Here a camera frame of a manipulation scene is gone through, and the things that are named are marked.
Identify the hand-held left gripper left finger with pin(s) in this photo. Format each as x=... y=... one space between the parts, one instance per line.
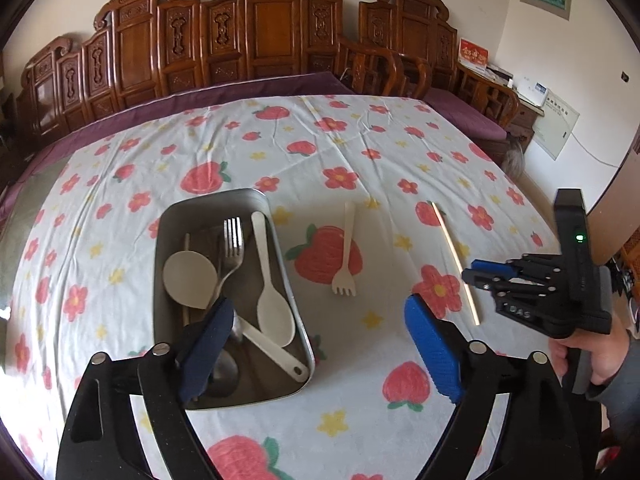
x=210 y=345

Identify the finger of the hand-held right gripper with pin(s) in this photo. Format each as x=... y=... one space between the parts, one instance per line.
x=492 y=266
x=477 y=279

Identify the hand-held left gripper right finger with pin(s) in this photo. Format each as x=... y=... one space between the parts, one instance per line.
x=432 y=350

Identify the wooden chopstick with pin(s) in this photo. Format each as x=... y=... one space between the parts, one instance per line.
x=454 y=260

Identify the metal spoon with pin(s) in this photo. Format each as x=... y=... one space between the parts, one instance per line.
x=225 y=372

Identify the white rice paddle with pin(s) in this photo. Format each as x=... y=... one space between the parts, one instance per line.
x=190 y=280

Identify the cream spoon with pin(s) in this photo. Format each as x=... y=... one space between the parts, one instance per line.
x=275 y=315

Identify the metal fork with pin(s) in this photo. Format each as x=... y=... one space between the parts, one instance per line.
x=233 y=247

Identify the cream fork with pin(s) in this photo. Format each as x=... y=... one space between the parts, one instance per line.
x=345 y=283

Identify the metal tray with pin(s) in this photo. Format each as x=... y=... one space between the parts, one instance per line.
x=200 y=220

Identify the person's right forearm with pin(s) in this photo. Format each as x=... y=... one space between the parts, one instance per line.
x=620 y=420

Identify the person's right hand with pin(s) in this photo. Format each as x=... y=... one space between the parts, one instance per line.
x=612 y=355

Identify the grey fluffy thing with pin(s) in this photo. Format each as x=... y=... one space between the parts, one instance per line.
x=514 y=157

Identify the wooden side table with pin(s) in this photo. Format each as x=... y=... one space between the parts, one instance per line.
x=525 y=125

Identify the purple seat cushion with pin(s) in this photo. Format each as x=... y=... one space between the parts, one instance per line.
x=465 y=115

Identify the white router box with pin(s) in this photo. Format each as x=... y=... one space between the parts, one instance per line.
x=531 y=91

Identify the stack of papers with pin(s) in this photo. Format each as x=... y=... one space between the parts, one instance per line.
x=499 y=74

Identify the red box on side table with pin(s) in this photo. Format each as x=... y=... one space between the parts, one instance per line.
x=473 y=52

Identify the carved wooden armchair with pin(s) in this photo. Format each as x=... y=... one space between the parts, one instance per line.
x=415 y=25

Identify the large carved wooden sofa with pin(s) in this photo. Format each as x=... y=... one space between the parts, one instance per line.
x=270 y=25

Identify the white wall panel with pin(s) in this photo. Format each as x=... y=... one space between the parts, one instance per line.
x=555 y=127

